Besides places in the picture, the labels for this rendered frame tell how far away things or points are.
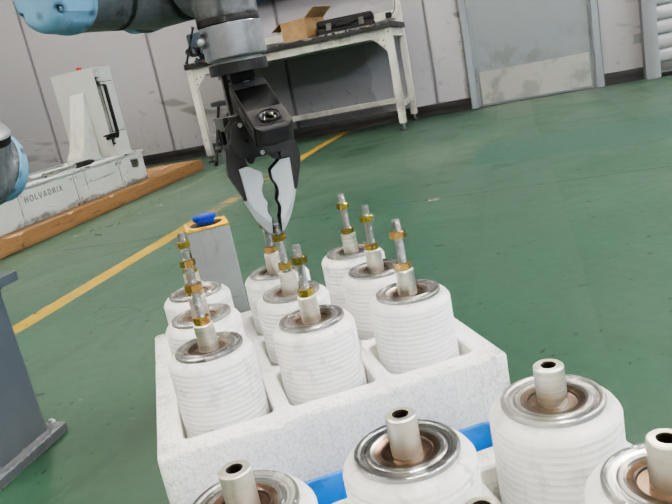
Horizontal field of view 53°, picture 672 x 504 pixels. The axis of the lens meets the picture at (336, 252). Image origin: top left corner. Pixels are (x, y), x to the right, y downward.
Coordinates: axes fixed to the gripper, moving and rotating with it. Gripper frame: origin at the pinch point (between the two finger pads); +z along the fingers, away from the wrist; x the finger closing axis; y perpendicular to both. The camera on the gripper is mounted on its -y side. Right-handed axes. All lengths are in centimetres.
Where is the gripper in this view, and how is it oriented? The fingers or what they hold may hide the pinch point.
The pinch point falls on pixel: (276, 222)
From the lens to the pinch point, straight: 85.9
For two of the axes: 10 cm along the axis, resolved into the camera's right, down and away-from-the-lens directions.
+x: -9.2, 2.6, -2.8
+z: 1.9, 9.5, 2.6
